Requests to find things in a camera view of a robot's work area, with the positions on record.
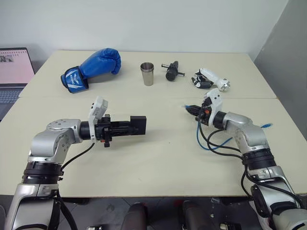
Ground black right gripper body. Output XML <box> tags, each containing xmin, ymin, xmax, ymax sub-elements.
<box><xmin>196</xmin><ymin>101</ymin><xmax>213</xmax><ymax>126</ymax></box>

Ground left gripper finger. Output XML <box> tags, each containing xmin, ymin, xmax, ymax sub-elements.
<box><xmin>111</xmin><ymin>128</ymin><xmax>140</xmax><ymax>138</ymax></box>
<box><xmin>111</xmin><ymin>120</ymin><xmax>131</xmax><ymax>130</ymax></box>

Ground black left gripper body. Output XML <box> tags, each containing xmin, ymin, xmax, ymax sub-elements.
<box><xmin>94</xmin><ymin>114</ymin><xmax>114</xmax><ymax>148</ymax></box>

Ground blue Ethernet cable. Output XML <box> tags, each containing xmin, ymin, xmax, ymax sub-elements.
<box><xmin>180</xmin><ymin>103</ymin><xmax>274</xmax><ymax>151</ymax></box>

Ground white robotic hand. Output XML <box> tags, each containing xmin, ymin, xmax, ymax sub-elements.
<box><xmin>191</xmin><ymin>68</ymin><xmax>232</xmax><ymax>93</ymax></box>

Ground black cylindrical tool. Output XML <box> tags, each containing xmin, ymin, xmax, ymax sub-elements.
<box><xmin>161</xmin><ymin>60</ymin><xmax>186</xmax><ymax>81</ymax></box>

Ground stacked metal cups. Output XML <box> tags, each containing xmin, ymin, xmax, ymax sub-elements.
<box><xmin>140</xmin><ymin>62</ymin><xmax>155</xmax><ymax>86</ymax></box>

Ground blue boxing glove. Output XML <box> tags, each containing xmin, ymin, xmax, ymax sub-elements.
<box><xmin>59</xmin><ymin>48</ymin><xmax>122</xmax><ymax>94</ymax></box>

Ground dark rounded shape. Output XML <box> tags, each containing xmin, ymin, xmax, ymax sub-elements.
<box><xmin>121</xmin><ymin>202</ymin><xmax>150</xmax><ymax>230</ymax></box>

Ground grey laptop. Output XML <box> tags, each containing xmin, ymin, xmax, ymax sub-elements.
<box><xmin>0</xmin><ymin>47</ymin><xmax>35</xmax><ymax>116</ymax></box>

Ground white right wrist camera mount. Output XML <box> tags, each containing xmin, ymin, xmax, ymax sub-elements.
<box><xmin>204</xmin><ymin>88</ymin><xmax>224</xmax><ymax>127</ymax></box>

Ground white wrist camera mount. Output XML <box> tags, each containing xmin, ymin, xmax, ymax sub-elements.
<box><xmin>204</xmin><ymin>88</ymin><xmax>224</xmax><ymax>127</ymax></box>
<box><xmin>87</xmin><ymin>95</ymin><xmax>109</xmax><ymax>144</ymax></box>

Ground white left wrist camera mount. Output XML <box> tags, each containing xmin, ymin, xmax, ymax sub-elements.
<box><xmin>87</xmin><ymin>95</ymin><xmax>109</xmax><ymax>144</ymax></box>

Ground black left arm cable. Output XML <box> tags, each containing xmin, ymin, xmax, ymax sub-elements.
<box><xmin>56</xmin><ymin>141</ymin><xmax>95</xmax><ymax>230</ymax></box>

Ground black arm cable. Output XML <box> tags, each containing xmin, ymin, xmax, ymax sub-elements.
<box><xmin>198</xmin><ymin>119</ymin><xmax>255</xmax><ymax>199</ymax></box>
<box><xmin>56</xmin><ymin>141</ymin><xmax>95</xmax><ymax>230</ymax></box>

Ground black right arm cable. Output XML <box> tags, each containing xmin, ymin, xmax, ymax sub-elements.
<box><xmin>198</xmin><ymin>119</ymin><xmax>255</xmax><ymax>199</ymax></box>

